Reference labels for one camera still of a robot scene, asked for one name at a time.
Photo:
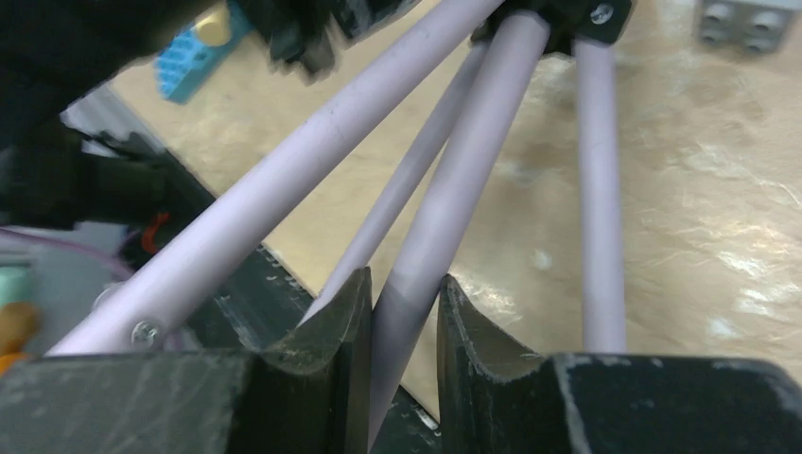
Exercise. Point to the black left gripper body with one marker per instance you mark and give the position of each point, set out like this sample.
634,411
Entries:
54,53

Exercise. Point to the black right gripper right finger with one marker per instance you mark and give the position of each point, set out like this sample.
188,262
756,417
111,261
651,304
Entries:
498,396

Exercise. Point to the red and grey brick hammer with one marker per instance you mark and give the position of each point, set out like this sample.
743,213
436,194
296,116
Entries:
756,26

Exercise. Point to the lilac music stand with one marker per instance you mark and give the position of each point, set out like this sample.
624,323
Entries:
459,143

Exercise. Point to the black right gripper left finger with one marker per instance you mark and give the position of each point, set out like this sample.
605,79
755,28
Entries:
306,393

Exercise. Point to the beige toy microphone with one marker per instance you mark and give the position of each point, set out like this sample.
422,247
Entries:
213,27

